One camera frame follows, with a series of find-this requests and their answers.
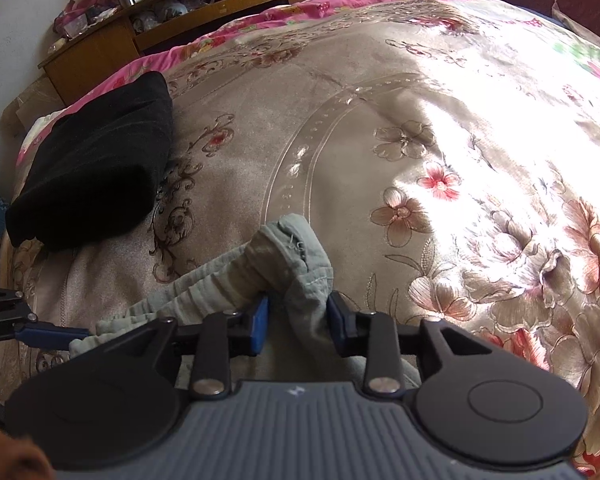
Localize sage green pants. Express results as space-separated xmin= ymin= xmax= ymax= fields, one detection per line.
xmin=68 ymin=212 xmax=422 ymax=391

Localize operator hand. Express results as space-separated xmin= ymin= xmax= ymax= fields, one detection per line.
xmin=0 ymin=430 xmax=56 ymax=480

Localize folded black garment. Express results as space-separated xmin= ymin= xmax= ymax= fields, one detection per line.
xmin=6 ymin=72 xmax=174 ymax=252

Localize floral satin bedspread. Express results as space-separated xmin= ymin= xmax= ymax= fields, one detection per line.
xmin=0 ymin=0 xmax=600 ymax=479

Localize wooden tv cabinet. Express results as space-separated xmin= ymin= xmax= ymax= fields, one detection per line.
xmin=38 ymin=0 xmax=304 ymax=105

